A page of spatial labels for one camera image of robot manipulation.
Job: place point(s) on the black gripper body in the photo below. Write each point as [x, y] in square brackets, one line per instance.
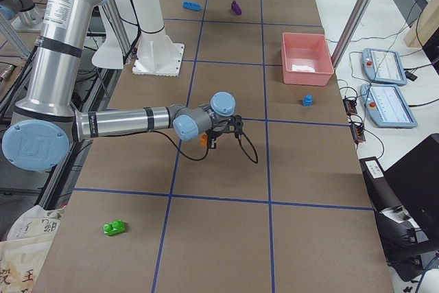
[213, 134]

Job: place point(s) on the orange block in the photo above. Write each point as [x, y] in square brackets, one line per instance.
[203, 139]

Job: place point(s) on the small blue block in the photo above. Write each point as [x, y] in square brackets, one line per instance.
[307, 100]

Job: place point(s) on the purple block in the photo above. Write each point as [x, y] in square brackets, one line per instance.
[235, 8]

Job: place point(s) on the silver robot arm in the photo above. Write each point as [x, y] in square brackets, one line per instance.
[11, 8]
[45, 123]

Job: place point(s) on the pink plastic box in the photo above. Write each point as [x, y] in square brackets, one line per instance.
[306, 59]

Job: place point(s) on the black box with label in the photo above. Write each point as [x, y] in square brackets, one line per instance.
[405, 202]

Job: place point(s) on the orange grey usb hub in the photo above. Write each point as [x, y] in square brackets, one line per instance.
[357, 131]
[350, 105]

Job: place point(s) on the long blue stud block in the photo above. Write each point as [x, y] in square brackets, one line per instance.
[190, 5]

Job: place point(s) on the green block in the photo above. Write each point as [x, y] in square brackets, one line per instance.
[113, 228]

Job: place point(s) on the lower teach pendant tablet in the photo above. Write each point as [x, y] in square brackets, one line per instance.
[386, 106]

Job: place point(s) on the teach pendant tablet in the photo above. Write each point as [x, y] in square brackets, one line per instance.
[386, 106]
[383, 66]

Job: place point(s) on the upper teach pendant tablet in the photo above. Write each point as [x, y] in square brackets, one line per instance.
[383, 66]

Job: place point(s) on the canvas tote bag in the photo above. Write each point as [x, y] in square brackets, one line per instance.
[27, 244]

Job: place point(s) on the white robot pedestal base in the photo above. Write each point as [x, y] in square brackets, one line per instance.
[156, 53]

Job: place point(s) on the aluminium frame post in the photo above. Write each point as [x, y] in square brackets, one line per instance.
[348, 31]

